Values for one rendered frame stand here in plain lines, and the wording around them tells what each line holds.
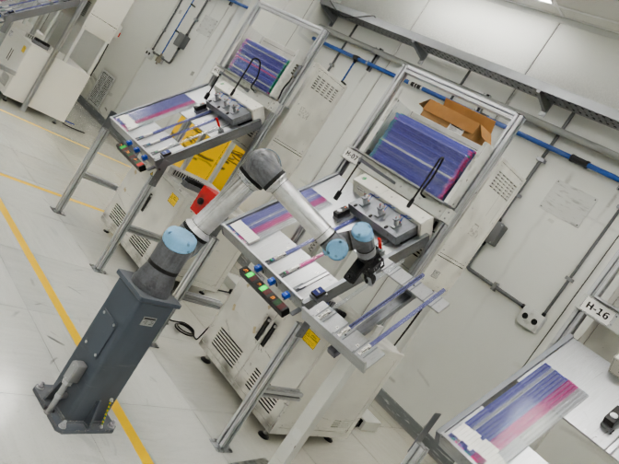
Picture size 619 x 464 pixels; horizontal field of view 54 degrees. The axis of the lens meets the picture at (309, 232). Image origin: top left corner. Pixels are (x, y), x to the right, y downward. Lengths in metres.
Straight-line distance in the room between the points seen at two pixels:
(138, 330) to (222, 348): 1.08
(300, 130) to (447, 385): 1.96
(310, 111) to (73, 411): 2.46
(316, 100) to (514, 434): 2.54
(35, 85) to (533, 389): 5.55
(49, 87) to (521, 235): 4.73
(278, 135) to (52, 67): 3.32
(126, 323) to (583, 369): 1.63
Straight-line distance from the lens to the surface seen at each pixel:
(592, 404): 2.38
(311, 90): 4.00
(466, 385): 4.28
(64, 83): 6.83
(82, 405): 2.36
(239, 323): 3.21
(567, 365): 2.47
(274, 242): 2.86
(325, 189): 3.18
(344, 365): 2.52
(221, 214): 2.26
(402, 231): 2.81
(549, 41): 4.89
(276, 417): 2.96
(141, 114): 4.13
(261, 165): 2.10
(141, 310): 2.18
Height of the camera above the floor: 1.29
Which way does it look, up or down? 7 degrees down
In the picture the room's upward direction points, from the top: 33 degrees clockwise
